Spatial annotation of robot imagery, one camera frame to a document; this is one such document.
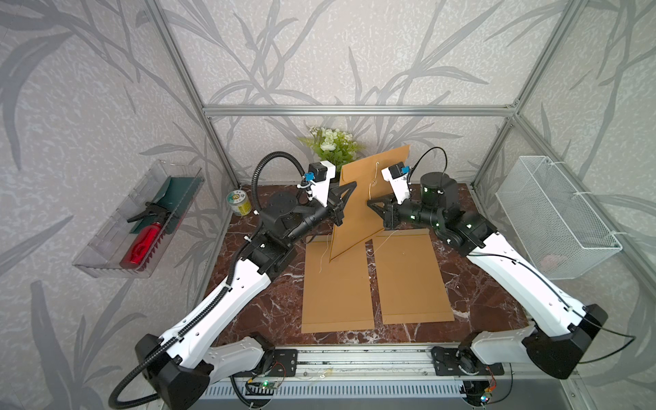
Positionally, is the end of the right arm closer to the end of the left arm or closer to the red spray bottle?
the end of the left arm

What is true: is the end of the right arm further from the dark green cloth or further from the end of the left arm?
the dark green cloth

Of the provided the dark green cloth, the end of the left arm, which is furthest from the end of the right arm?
the dark green cloth

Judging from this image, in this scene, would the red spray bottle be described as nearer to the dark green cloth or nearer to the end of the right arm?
the dark green cloth

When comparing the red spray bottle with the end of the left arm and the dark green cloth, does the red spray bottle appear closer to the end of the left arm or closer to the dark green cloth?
the dark green cloth

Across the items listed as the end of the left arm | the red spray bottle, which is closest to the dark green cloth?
the red spray bottle
